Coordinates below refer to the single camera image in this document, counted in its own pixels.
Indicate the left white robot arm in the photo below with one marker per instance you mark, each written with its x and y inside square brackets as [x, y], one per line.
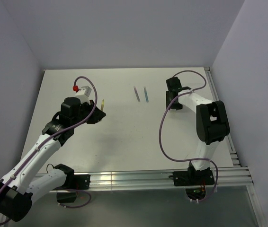
[18, 189]

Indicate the aluminium rail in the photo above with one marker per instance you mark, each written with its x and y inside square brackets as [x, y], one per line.
[249, 193]
[155, 179]

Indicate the aluminium right side rail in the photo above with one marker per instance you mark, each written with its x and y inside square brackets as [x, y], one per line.
[249, 193]

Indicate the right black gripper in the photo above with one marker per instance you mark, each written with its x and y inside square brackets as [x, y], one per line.
[167, 99]

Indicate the blue highlighter pen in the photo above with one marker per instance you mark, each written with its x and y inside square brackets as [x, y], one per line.
[146, 94]

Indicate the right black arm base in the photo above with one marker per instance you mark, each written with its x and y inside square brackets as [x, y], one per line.
[183, 178]

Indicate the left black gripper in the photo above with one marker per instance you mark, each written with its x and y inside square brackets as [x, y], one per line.
[96, 116]

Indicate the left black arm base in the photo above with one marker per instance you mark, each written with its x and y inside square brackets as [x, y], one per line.
[78, 182]

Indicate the aluminium front rail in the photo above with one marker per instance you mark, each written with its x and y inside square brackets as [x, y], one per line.
[155, 179]

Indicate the yellow highlighter pen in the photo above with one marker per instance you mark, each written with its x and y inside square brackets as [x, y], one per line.
[102, 105]

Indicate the purple highlighter pen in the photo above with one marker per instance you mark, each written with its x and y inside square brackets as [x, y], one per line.
[136, 94]

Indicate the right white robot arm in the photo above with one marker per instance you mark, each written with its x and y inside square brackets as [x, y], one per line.
[212, 127]

